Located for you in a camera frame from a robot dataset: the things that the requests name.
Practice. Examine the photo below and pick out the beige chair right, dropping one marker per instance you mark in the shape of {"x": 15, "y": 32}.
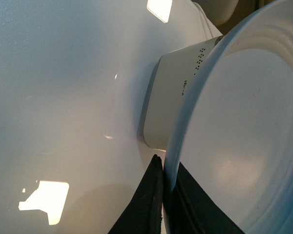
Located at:
{"x": 218, "y": 11}

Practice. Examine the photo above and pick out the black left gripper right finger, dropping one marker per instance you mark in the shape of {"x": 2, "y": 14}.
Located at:
{"x": 189, "y": 210}

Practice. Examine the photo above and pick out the white chrome toaster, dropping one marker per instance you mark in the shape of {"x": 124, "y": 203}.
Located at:
{"x": 167, "y": 87}

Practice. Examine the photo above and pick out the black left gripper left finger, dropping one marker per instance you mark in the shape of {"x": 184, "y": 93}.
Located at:
{"x": 143, "y": 214}

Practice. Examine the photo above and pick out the grey round plate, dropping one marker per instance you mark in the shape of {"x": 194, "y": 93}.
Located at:
{"x": 234, "y": 131}

